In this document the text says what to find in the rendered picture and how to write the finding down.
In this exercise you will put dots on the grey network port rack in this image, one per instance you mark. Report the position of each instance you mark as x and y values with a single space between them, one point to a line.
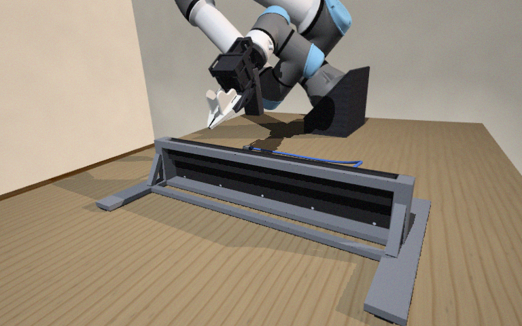
298 189

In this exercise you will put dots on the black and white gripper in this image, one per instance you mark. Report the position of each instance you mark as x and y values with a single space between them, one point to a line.
233 72

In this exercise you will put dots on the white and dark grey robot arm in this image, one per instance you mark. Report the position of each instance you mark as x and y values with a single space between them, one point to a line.
320 25

